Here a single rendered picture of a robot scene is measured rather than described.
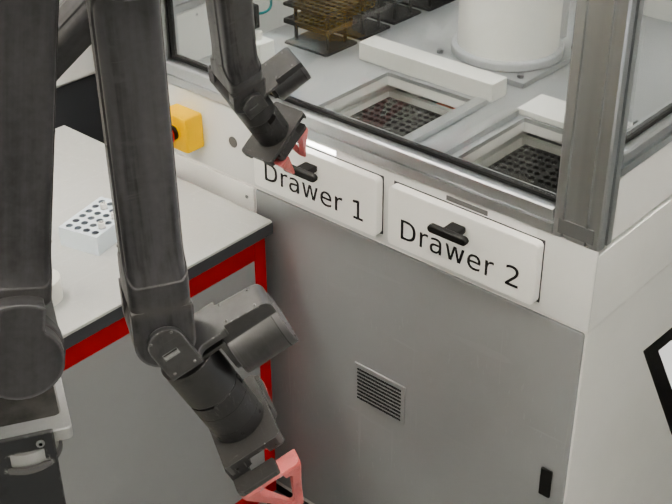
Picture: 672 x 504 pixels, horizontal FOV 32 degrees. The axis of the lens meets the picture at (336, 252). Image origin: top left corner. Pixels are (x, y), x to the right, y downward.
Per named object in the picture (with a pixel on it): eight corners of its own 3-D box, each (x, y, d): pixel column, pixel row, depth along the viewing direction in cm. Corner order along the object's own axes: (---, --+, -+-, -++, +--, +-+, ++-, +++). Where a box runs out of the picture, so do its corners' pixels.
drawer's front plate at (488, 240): (532, 306, 181) (538, 246, 175) (387, 242, 197) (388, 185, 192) (538, 301, 182) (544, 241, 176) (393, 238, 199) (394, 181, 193)
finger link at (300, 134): (325, 151, 194) (302, 119, 187) (302, 185, 193) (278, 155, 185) (294, 139, 198) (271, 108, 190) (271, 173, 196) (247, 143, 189)
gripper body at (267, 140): (309, 118, 188) (290, 92, 182) (274, 169, 186) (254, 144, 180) (279, 107, 192) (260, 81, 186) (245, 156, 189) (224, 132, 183)
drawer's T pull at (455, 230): (464, 247, 181) (465, 240, 180) (426, 231, 185) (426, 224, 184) (478, 238, 183) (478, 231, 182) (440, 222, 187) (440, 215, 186)
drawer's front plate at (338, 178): (375, 237, 199) (376, 180, 193) (254, 184, 215) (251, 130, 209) (382, 233, 200) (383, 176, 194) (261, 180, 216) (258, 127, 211)
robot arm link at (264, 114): (218, 92, 180) (235, 112, 176) (253, 64, 180) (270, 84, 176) (238, 117, 185) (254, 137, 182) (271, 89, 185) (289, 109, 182)
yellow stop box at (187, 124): (185, 156, 220) (182, 121, 217) (159, 144, 224) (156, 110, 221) (205, 146, 224) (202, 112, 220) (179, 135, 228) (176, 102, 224)
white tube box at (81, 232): (98, 256, 205) (96, 237, 203) (60, 245, 209) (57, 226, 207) (140, 224, 215) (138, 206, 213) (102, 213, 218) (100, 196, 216)
